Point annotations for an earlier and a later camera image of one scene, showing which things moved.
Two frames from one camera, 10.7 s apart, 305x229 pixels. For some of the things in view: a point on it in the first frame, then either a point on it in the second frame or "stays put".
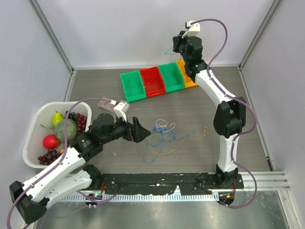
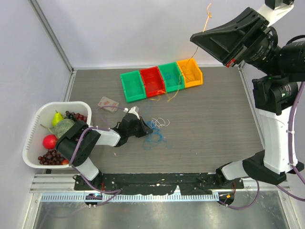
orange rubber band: [179, 144] -> [208, 18]
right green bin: [173, 77] stays put
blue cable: [168, 54] -> [175, 77]
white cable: [165, 126] -> [159, 122]
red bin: [153, 81] stays put
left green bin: [133, 86] stays put
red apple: [50, 141] stays put
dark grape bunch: [81, 120] stays put
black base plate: [165, 183] stays put
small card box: [106, 105] stays put
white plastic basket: [40, 125] stays put
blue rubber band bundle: [167, 134] -> [155, 137]
